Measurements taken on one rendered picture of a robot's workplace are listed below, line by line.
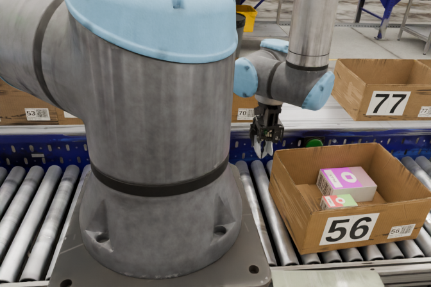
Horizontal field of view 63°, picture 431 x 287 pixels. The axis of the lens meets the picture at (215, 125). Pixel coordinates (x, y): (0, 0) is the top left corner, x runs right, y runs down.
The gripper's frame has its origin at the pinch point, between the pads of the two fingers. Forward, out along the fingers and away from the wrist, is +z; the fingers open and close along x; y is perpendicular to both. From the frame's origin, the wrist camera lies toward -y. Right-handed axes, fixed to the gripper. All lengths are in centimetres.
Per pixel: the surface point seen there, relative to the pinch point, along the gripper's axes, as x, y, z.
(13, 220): -77, 3, 20
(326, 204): 21.2, 9.6, 14.4
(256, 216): -1.1, 8.0, 19.3
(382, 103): 57, -28, -3
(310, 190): 20.7, -1.6, 18.1
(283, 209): 7.0, 9.6, 15.5
